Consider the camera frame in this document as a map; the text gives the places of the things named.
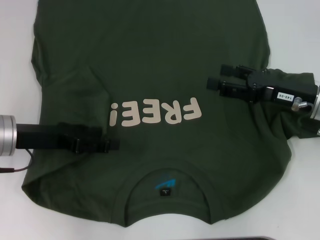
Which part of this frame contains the right arm cable with connector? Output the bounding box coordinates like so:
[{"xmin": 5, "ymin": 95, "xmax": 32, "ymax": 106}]
[{"xmin": 291, "ymin": 97, "xmax": 320, "ymax": 137}]

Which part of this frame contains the dark green printed t-shirt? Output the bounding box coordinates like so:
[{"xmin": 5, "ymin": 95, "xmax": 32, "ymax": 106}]
[{"xmin": 21, "ymin": 0, "xmax": 315, "ymax": 222}]

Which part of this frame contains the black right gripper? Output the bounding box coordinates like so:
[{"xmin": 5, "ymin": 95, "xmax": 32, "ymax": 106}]
[{"xmin": 206, "ymin": 64, "xmax": 319, "ymax": 104}]

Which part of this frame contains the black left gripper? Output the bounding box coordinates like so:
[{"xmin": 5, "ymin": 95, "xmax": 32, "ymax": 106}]
[{"xmin": 15, "ymin": 121, "xmax": 121, "ymax": 154}]

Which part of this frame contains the left arm cable with connector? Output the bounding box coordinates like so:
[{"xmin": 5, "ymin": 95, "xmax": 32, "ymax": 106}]
[{"xmin": 0, "ymin": 149, "xmax": 35, "ymax": 174}]

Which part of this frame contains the arm cable with connector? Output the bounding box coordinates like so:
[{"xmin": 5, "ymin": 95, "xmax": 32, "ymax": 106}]
[
  {"xmin": 291, "ymin": 97, "xmax": 320, "ymax": 137},
  {"xmin": 0, "ymin": 149, "xmax": 35, "ymax": 174}
]

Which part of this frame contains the dark grey robot base edge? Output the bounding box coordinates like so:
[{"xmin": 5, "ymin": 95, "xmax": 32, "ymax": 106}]
[{"xmin": 229, "ymin": 235, "xmax": 276, "ymax": 240}]

